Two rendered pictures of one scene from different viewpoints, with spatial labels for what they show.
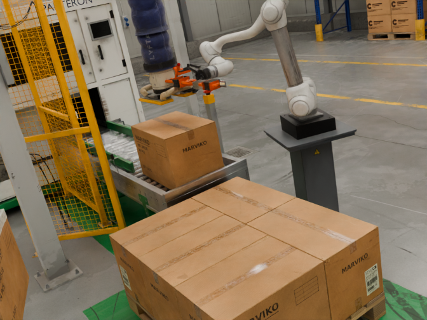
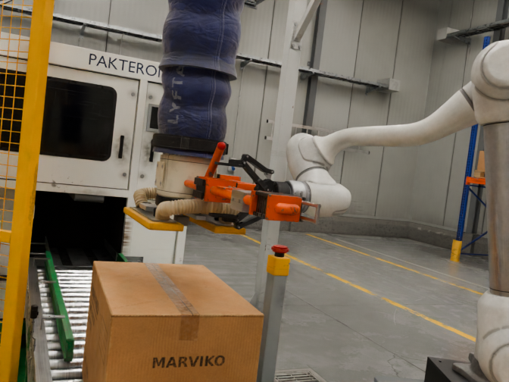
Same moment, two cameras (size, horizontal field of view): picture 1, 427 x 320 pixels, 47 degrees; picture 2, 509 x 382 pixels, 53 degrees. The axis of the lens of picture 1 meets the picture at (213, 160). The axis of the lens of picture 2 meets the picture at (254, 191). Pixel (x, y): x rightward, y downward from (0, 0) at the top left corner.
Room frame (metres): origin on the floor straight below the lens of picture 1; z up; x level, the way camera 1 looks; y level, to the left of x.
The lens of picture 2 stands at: (1.91, -0.13, 1.34)
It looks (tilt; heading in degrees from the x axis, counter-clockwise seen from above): 3 degrees down; 6
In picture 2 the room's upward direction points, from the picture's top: 7 degrees clockwise
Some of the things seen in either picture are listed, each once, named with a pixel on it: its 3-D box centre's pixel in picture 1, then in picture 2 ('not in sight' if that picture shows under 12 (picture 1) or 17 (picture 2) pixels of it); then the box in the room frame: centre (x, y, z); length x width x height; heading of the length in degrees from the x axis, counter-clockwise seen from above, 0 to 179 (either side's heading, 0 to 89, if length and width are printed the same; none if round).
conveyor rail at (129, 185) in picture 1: (103, 171); (34, 335); (3.99, 0.95, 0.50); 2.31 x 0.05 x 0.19; 31
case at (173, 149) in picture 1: (176, 149); (160, 347); (3.43, 0.25, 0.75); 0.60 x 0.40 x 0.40; 28
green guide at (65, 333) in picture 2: (91, 152); (47, 289); (4.32, 1.08, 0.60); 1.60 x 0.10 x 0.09; 31
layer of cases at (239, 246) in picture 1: (237, 261); not in sight; (2.41, -0.02, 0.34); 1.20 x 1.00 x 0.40; 31
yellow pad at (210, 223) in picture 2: (177, 90); (210, 217); (3.50, 0.15, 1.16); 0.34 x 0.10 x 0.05; 32
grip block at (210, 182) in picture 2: (181, 81); (214, 189); (3.24, 0.10, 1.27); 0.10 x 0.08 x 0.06; 122
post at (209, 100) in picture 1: (219, 151); (263, 380); (3.90, -0.06, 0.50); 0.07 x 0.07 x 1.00; 31
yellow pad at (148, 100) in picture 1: (154, 98); (151, 213); (3.40, 0.32, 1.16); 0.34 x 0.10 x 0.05; 32
